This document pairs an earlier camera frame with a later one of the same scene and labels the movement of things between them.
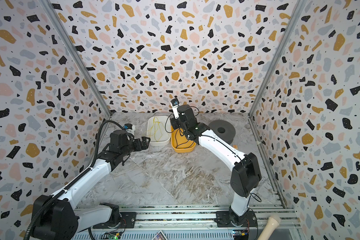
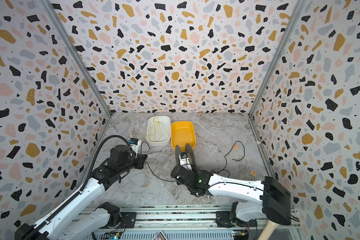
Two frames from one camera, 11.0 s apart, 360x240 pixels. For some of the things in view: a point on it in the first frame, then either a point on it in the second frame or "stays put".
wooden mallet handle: [273, 222] stays put
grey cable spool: [224, 129] to [188, 149]
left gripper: [144, 144] to [140, 158]
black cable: [176, 133] to [213, 171]
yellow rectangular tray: [179, 143] stays put
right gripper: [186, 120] to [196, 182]
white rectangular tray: [158, 130] stays put
